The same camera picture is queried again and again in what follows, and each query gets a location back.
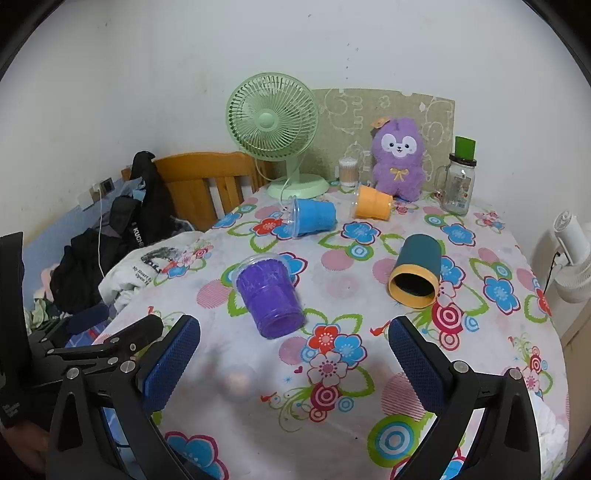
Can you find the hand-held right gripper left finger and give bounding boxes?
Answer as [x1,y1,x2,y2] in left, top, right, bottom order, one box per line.
[45,315,202,480]

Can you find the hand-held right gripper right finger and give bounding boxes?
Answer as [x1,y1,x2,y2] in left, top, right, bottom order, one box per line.
[388,316,542,480]

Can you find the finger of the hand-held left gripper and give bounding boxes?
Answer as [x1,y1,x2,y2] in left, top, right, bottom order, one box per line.
[28,304,110,347]
[42,316,165,366]

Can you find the teal and yellow cup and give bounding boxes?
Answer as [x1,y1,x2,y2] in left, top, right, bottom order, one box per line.
[388,233,445,308]

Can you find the purple plastic cup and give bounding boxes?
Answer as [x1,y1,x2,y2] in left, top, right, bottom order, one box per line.
[235,253,306,340]

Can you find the orange plastic cup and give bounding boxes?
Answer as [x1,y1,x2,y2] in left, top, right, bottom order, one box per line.
[352,184,394,221]

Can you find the blue plastic cup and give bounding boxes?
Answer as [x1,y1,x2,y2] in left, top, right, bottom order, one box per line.
[283,198,338,240]

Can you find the green patterned cloth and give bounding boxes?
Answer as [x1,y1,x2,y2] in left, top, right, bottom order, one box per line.
[25,298,61,333]

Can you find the black garment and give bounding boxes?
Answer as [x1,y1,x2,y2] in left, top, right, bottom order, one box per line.
[50,226,139,315]

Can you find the white printed shirt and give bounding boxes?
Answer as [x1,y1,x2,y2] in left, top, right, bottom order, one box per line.
[98,231,213,315]

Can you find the black clothing pile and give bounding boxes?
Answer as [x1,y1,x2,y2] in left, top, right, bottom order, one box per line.
[22,178,139,333]

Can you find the floral tablecloth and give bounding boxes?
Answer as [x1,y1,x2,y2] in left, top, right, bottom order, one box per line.
[92,185,571,480]

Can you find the black backpack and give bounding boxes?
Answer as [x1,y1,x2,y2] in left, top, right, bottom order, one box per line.
[108,150,195,259]

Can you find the white cloth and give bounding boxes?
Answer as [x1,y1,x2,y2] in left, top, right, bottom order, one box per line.
[531,392,570,476]

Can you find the beige cabinet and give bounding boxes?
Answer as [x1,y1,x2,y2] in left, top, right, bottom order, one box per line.
[558,300,591,365]

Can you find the wooden chair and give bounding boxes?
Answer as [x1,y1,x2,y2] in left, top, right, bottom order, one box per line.
[121,151,271,232]

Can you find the glass jar with green lid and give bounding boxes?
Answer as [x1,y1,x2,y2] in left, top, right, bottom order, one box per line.
[436,136,478,216]

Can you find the white clip fan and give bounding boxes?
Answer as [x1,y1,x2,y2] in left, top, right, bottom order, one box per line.
[553,210,591,304]

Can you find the purple plush toy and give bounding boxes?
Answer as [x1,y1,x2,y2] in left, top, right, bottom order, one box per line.
[370,116,428,202]

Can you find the cotton swab container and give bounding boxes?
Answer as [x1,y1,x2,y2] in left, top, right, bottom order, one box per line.
[338,157,360,188]

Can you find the green desk fan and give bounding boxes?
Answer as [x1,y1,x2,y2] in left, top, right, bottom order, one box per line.
[225,72,330,200]

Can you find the patterned beige board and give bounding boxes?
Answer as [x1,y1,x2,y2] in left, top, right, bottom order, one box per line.
[310,88,456,195]

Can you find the white fan cable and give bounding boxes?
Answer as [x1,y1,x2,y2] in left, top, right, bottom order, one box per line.
[255,159,296,217]

